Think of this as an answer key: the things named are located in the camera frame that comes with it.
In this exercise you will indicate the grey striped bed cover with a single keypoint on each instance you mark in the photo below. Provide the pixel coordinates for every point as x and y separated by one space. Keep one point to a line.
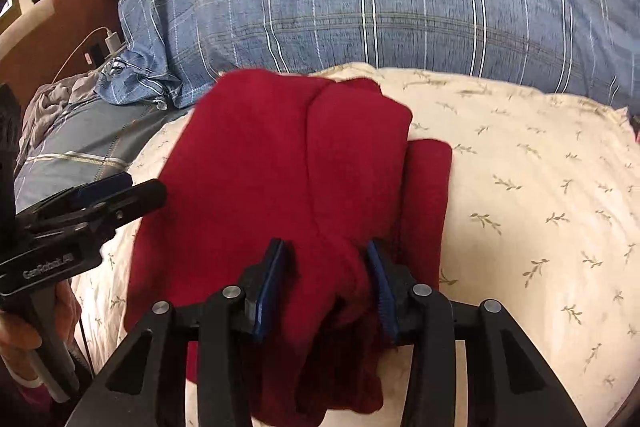
90 147

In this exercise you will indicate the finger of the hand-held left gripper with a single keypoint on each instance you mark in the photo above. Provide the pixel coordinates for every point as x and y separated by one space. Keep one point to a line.
107 187
135 202

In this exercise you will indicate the blue plaid pillow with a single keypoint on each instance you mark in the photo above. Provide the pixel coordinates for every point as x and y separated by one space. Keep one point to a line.
400 7

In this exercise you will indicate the white phone charger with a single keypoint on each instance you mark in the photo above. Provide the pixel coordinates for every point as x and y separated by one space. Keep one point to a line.
112 39

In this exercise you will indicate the crumpled grey cloth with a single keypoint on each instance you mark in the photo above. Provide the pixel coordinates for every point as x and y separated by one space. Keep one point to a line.
55 102

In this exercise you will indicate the wooden headboard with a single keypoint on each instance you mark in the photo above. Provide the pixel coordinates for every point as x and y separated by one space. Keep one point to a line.
55 32

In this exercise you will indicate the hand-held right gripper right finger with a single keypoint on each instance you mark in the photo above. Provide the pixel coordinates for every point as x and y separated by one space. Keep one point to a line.
382 292

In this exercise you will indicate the cream leaf-print bedsheet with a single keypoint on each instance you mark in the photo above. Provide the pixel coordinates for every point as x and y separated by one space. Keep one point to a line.
525 207

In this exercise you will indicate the person's left forearm magenta sleeve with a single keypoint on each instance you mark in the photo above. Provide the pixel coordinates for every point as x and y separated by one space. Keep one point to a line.
25 399

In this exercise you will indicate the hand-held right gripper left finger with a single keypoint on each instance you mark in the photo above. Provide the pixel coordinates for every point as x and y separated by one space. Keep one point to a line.
270 287

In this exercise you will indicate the red knit garment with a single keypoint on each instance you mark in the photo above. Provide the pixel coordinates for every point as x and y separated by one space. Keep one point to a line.
280 167

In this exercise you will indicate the person's left hand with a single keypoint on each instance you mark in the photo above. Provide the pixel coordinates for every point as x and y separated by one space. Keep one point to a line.
15 337

